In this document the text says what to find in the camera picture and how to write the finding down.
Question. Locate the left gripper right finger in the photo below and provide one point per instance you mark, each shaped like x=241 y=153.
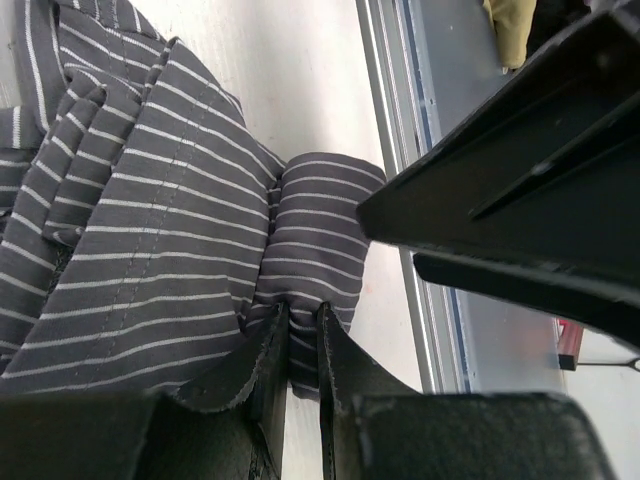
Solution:
x=373 y=426

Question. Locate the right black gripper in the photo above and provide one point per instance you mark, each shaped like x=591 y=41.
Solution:
x=535 y=196

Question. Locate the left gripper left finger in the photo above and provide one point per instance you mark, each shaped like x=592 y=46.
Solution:
x=226 y=424

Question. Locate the grey striped underwear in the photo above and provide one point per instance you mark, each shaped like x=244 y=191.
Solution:
x=145 y=232

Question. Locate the aluminium rail frame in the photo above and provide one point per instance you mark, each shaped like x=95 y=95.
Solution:
x=404 y=98

